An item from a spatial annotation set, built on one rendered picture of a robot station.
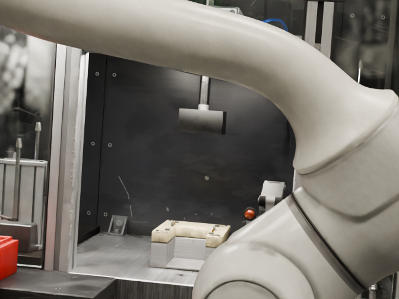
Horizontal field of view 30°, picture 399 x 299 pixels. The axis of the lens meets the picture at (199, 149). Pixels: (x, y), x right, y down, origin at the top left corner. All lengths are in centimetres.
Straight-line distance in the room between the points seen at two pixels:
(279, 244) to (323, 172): 7
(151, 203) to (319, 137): 114
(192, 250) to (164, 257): 9
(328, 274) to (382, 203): 7
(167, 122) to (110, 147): 15
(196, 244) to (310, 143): 87
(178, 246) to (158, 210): 26
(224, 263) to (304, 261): 6
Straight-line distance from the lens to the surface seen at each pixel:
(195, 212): 168
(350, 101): 59
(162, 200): 169
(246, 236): 61
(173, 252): 145
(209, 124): 141
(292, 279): 58
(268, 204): 82
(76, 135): 129
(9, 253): 127
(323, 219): 60
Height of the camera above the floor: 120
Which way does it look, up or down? 3 degrees down
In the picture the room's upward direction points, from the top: 4 degrees clockwise
